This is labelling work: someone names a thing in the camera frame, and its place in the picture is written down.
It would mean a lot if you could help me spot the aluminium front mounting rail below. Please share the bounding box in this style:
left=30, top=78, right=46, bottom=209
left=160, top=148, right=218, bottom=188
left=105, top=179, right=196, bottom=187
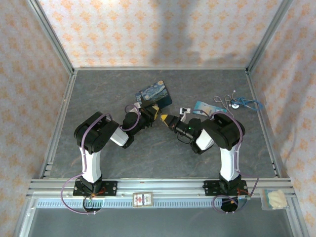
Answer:
left=26, top=177, right=296, bottom=198

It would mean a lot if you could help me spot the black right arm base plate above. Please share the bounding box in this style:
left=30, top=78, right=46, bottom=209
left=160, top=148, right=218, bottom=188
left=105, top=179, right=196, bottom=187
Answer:
left=203, top=179, right=249, bottom=198

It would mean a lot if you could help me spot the aluminium frame corner post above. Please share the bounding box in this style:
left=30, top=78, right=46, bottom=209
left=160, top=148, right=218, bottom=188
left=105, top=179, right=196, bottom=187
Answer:
left=245, top=0, right=293, bottom=74
left=26, top=0, right=75, bottom=75

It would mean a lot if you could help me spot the aluminium table back rail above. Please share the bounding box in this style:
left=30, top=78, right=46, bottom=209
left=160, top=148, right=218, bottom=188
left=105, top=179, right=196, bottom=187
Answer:
left=73, top=65, right=248, bottom=72

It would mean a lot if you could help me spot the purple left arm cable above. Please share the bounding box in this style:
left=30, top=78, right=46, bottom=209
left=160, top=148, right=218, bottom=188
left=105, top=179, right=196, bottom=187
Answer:
left=60, top=103, right=143, bottom=216

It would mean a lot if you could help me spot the plastic bag with white cloth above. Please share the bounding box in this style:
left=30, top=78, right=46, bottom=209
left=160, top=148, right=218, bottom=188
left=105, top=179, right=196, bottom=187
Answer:
left=260, top=188, right=289, bottom=211

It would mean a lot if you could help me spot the slotted grey cable duct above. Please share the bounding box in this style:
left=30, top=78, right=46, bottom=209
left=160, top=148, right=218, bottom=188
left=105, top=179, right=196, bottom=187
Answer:
left=36, top=198, right=265, bottom=208

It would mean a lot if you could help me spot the blue stethoscope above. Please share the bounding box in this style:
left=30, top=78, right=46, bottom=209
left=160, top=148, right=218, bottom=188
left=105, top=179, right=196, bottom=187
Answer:
left=213, top=89, right=263, bottom=112

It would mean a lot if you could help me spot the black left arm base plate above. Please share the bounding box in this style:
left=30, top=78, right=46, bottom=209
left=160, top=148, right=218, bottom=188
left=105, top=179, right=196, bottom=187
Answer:
left=73, top=180, right=118, bottom=198

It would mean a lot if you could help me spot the light blue packet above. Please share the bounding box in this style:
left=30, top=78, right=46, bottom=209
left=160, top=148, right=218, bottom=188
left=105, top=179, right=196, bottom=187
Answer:
left=192, top=100, right=223, bottom=117

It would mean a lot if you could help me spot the aluminium table side rail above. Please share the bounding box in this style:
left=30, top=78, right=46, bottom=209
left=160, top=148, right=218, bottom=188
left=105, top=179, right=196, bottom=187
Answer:
left=39, top=73, right=78, bottom=179
left=245, top=70, right=285, bottom=179

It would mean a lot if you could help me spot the starry night mouse pad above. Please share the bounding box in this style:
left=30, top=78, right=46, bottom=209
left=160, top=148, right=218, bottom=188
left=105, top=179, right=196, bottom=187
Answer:
left=135, top=79, right=173, bottom=111

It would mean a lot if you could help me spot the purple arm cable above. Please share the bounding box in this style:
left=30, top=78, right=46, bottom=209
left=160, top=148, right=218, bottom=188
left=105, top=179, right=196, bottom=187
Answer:
left=60, top=103, right=143, bottom=216
left=208, top=110, right=260, bottom=214

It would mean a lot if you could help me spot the red white card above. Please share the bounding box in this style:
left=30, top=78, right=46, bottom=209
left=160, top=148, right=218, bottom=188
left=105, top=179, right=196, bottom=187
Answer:
left=132, top=192, right=155, bottom=208

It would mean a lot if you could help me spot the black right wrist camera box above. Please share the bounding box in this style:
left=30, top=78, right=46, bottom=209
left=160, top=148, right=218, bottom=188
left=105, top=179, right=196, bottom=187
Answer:
left=188, top=118, right=203, bottom=131

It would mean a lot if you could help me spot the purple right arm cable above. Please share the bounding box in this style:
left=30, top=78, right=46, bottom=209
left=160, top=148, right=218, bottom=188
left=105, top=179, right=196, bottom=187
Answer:
left=208, top=110, right=260, bottom=214

